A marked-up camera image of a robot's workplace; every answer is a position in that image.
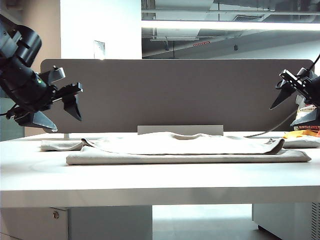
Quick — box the white cabinet with vent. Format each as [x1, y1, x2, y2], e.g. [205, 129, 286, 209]
[251, 202, 320, 240]

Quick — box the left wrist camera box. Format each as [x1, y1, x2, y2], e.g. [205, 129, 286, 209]
[48, 65, 67, 84]

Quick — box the grey power cable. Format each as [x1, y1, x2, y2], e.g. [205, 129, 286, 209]
[243, 109, 298, 139]

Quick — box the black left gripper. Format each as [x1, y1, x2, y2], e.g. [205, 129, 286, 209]
[6, 81, 84, 133]

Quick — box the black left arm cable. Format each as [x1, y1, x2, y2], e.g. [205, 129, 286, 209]
[0, 104, 18, 117]

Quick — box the silver wall plate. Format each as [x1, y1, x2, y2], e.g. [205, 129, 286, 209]
[93, 39, 106, 61]

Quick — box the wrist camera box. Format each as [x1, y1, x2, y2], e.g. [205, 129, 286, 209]
[48, 65, 67, 84]
[296, 66, 313, 80]

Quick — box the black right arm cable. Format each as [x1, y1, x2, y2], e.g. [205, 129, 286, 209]
[308, 51, 320, 72]

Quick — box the brown fabric desk divider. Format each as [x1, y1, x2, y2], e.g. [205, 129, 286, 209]
[40, 58, 317, 134]

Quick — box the beige T-shirt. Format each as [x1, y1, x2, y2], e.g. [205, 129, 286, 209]
[40, 131, 320, 166]

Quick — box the white drawer cabinet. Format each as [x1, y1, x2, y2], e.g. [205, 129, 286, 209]
[0, 206, 153, 240]

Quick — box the dark glass door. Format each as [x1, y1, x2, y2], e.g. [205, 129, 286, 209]
[0, 94, 26, 142]

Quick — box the long ceiling light strip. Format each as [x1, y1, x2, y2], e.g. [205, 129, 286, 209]
[141, 19, 320, 31]

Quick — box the printed plastic snack bag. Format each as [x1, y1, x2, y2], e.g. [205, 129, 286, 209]
[291, 94, 320, 132]

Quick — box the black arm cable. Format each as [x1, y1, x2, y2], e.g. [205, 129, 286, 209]
[0, 104, 18, 117]
[308, 51, 320, 72]

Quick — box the yellow plastic bag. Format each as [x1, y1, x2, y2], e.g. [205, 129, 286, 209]
[282, 129, 320, 140]

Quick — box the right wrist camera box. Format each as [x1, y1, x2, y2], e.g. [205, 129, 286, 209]
[296, 66, 313, 80]

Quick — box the grey divider bracket plate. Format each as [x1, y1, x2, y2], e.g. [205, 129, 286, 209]
[137, 124, 224, 136]

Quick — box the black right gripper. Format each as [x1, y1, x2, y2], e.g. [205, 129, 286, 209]
[269, 69, 320, 127]

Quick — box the ceiling air vent grille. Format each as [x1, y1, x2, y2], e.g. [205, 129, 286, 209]
[233, 14, 265, 22]

